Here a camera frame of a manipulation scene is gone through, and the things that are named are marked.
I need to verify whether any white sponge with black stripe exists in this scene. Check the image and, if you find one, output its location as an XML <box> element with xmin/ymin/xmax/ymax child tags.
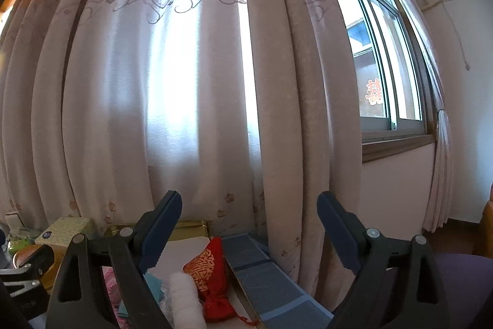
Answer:
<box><xmin>5</xmin><ymin>211</ymin><xmax>24</xmax><ymax>230</ymax></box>

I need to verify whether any teal microfiber cloth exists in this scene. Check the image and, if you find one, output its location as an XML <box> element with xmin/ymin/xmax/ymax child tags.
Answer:
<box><xmin>116</xmin><ymin>273</ymin><xmax>164</xmax><ymax>319</ymax></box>

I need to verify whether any white gauze roll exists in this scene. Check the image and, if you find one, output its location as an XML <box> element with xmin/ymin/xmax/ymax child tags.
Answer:
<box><xmin>169</xmin><ymin>272</ymin><xmax>206</xmax><ymax>329</ymax></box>

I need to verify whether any pink patterned cloth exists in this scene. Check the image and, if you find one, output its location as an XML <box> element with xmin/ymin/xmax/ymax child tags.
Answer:
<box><xmin>102</xmin><ymin>266</ymin><xmax>122</xmax><ymax>318</ymax></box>

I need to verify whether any green wipes packet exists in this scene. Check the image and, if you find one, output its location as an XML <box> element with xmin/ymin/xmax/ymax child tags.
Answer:
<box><xmin>7</xmin><ymin>238</ymin><xmax>33</xmax><ymax>257</ymax></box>

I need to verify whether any purple chair seat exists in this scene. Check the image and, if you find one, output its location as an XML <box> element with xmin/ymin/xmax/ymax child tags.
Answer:
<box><xmin>375</xmin><ymin>252</ymin><xmax>493</xmax><ymax>329</ymax></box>

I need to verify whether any tissue pack, blue and yellow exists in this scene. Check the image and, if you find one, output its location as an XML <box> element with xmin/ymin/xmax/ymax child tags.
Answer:
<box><xmin>34</xmin><ymin>217</ymin><xmax>97</xmax><ymax>248</ymax></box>

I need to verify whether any tied side curtain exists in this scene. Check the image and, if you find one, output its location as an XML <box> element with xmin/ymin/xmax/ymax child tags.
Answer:
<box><xmin>423</xmin><ymin>109</ymin><xmax>453</xmax><ymax>233</ymax></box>

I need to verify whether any blue plaid tablecloth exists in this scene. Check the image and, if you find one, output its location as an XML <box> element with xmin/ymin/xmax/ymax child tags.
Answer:
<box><xmin>222</xmin><ymin>234</ymin><xmax>333</xmax><ymax>329</ymax></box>

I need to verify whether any red embroidered pouch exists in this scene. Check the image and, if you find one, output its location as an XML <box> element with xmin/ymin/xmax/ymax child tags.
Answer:
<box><xmin>183</xmin><ymin>237</ymin><xmax>259</xmax><ymax>327</ymax></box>

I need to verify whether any pink floral curtain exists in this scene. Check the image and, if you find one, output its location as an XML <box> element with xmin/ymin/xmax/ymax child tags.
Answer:
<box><xmin>1</xmin><ymin>0</ymin><xmax>362</xmax><ymax>309</ymax></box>

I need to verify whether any sliding window frame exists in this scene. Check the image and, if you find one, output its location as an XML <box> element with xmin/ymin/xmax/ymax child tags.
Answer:
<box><xmin>337</xmin><ymin>0</ymin><xmax>435</xmax><ymax>162</ymax></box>

